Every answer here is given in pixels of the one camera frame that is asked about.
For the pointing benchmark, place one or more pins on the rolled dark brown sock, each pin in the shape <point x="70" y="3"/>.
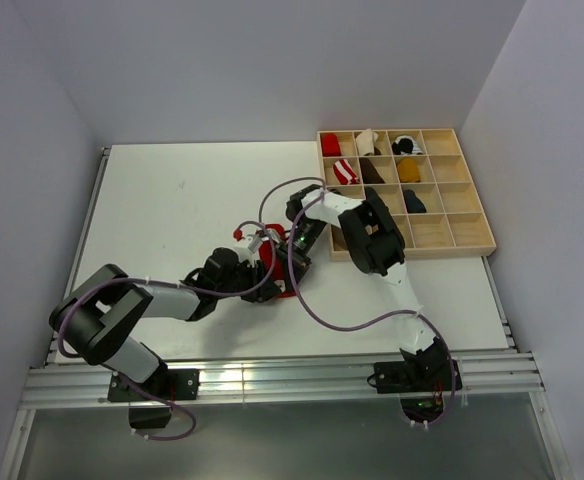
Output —
<point x="369" y="173"/>

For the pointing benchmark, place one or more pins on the wooden compartment tray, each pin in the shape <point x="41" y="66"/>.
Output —
<point x="455" y="224"/>

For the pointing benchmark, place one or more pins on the rolled red white striped sock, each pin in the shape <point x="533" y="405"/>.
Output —
<point x="345" y="173"/>

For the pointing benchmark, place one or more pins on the aluminium frame rail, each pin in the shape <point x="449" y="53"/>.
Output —
<point x="292" y="379"/>

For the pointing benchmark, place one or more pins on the rolled mustard yellow sock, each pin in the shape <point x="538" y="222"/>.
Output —
<point x="408" y="171"/>

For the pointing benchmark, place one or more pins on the rolled black white sock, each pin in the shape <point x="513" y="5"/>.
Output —
<point x="406" y="145"/>

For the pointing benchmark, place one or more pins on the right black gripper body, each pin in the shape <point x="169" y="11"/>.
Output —
<point x="301" y="243"/>

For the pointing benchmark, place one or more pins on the rolled dark teal sock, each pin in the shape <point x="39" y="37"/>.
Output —
<point x="413" y="204"/>

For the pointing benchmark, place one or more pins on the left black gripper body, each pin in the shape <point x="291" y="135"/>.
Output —
<point x="244" y="277"/>

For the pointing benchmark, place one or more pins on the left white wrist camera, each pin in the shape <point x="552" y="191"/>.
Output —
<point x="247" y="246"/>

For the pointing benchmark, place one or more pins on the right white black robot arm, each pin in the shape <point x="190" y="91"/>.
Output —
<point x="376" y="247"/>

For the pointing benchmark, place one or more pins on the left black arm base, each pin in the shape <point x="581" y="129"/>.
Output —
<point x="156" y="402"/>

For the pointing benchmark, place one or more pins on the rolled cream sock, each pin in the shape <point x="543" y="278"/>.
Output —
<point x="366" y="142"/>

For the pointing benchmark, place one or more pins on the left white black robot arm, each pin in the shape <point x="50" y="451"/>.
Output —
<point x="98" y="317"/>

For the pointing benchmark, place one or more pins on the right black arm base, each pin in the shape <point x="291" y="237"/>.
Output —
<point x="421" y="385"/>

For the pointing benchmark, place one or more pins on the red patterned sock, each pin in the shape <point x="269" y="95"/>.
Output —
<point x="273" y="260"/>

